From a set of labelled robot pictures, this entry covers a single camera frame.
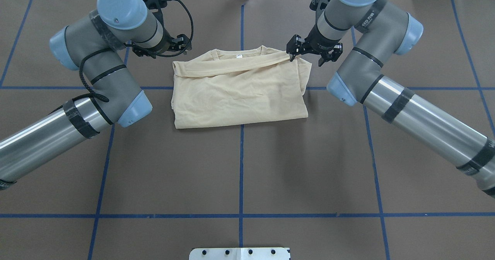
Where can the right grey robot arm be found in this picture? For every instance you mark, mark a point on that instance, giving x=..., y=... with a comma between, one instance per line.
x=386, y=31

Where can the cream long-sleeve graphic shirt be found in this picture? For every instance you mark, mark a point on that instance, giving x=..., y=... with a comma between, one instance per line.
x=229, y=88

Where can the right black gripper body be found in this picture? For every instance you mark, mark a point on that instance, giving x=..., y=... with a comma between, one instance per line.
x=314, y=43

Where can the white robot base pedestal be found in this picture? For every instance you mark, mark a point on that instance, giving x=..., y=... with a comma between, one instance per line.
x=249, y=253

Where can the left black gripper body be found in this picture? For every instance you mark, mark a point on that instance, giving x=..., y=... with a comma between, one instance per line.
x=169, y=45

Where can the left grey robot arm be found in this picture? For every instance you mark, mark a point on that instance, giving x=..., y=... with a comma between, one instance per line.
x=109, y=92

